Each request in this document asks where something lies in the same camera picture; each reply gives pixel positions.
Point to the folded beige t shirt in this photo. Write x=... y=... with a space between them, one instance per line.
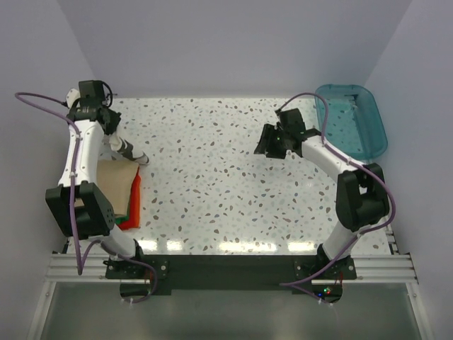
x=114 y=178

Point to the aluminium frame rail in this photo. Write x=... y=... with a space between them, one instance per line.
x=368 y=269

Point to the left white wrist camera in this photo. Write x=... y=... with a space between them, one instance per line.
x=72 y=97

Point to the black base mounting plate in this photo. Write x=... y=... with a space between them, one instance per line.
x=163 y=274

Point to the folded green t shirt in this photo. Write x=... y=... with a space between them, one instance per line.
x=124 y=216

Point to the white t shirt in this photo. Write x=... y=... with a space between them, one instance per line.
x=120 y=145

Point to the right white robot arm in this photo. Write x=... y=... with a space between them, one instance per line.
x=362 y=200

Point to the teal plastic bin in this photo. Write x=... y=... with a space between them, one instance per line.
x=354 y=124

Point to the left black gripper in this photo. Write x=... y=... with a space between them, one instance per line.
x=115 y=119

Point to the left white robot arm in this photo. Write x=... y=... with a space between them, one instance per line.
x=81 y=210

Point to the folded orange t shirt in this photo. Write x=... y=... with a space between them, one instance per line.
x=132 y=219

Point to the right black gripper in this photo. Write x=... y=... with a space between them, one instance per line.
x=265 y=142

